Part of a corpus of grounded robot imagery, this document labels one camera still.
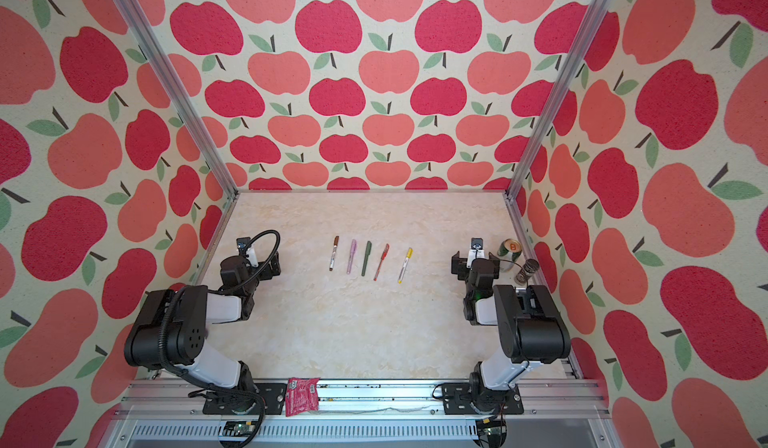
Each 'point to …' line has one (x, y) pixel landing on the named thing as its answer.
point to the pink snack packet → (302, 395)
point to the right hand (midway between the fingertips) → (483, 253)
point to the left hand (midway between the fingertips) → (267, 254)
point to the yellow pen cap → (410, 253)
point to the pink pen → (351, 256)
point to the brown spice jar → (529, 268)
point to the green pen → (366, 257)
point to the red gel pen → (383, 256)
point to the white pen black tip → (334, 250)
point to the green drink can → (510, 246)
